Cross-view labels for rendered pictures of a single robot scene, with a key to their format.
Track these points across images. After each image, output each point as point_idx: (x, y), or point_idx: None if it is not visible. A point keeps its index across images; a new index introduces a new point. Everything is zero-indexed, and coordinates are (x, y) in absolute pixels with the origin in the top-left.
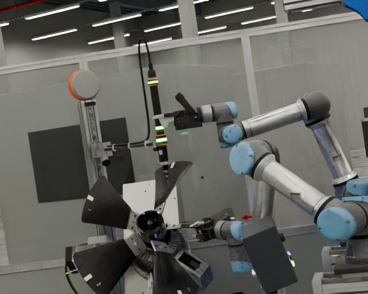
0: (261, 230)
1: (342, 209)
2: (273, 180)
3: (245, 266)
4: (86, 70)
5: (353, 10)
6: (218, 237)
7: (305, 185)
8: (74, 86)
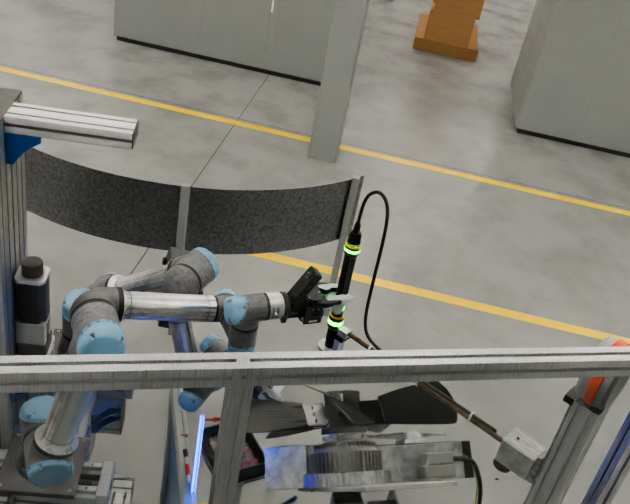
0: (181, 250)
1: (105, 274)
2: None
3: None
4: (601, 342)
5: (30, 148)
6: None
7: (136, 273)
8: None
